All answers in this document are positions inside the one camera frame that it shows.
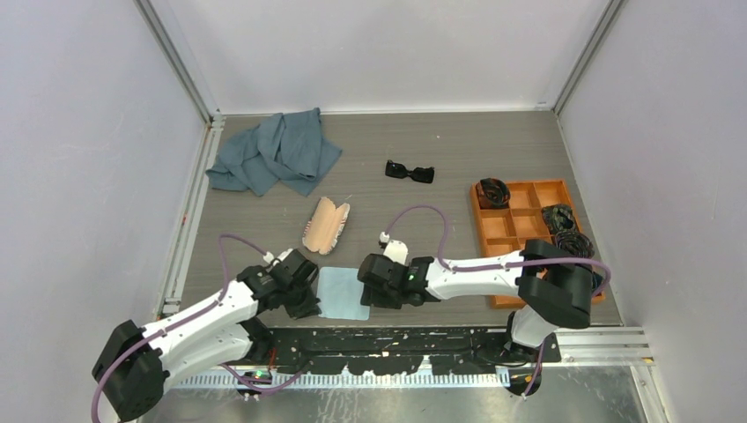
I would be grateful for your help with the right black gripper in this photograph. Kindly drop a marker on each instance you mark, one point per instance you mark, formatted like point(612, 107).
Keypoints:
point(373, 293)

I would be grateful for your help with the dark braided rolled belt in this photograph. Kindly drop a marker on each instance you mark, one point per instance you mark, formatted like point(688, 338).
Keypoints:
point(575, 243)

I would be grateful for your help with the black sunglasses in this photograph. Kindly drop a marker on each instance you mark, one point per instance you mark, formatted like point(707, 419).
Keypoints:
point(417, 174)

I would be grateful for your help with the brown black rolled belt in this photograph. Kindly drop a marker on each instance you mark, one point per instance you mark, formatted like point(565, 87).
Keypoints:
point(493, 194)

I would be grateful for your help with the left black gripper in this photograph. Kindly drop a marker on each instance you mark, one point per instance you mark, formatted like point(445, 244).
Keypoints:
point(307, 307)

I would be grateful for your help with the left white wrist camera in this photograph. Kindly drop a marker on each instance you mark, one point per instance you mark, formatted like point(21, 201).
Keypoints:
point(271, 258)

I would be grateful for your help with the camouflage rolled belt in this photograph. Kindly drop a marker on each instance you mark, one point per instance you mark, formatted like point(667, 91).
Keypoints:
point(559, 218)

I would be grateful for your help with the white slotted cable duct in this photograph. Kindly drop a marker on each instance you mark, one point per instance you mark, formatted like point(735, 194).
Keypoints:
point(216, 380)

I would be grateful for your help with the crumpled grey-blue cloth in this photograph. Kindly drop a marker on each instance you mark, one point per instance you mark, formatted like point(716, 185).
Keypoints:
point(288, 148)

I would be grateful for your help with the patterned glasses case tan lining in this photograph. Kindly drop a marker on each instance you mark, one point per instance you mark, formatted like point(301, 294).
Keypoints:
point(323, 230)

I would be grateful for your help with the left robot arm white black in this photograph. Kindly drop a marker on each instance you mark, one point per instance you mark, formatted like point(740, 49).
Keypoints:
point(139, 364)

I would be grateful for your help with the light blue cleaning cloth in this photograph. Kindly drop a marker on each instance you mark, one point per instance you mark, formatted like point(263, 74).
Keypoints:
point(340, 293)

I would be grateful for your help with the blue yellow rolled belt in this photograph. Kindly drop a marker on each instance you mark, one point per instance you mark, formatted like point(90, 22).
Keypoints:
point(597, 280)

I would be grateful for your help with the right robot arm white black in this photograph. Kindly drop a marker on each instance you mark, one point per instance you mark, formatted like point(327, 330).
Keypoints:
point(556, 288)

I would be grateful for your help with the orange compartment tray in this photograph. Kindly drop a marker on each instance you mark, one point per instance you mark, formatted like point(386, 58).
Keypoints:
point(500, 232)

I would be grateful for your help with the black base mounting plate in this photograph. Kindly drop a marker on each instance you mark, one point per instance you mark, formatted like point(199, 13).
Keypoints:
point(456, 350)

